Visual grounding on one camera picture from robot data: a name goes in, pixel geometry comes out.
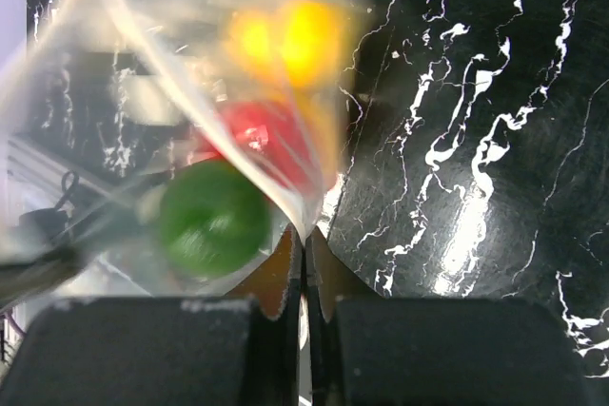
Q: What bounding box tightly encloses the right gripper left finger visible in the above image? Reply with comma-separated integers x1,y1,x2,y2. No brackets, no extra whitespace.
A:
1,228,302,405

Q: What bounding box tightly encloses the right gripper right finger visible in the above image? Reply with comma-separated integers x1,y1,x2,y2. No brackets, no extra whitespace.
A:
304,231,595,405

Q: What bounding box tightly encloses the green lime fruit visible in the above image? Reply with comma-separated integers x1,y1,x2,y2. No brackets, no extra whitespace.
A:
157,160,272,279

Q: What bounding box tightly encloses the red apple fruit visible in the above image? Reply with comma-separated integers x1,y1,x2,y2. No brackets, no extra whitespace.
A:
218,100,339,192

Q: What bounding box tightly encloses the clear dotted zip bag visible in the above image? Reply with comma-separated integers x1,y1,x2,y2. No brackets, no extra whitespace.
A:
1,0,366,302

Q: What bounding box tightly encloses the yellow orange fruit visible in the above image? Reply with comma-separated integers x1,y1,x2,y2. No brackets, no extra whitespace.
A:
222,9,283,87

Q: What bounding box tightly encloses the yellow lemon fruit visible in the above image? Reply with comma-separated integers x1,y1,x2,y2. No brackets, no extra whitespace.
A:
270,0,350,89

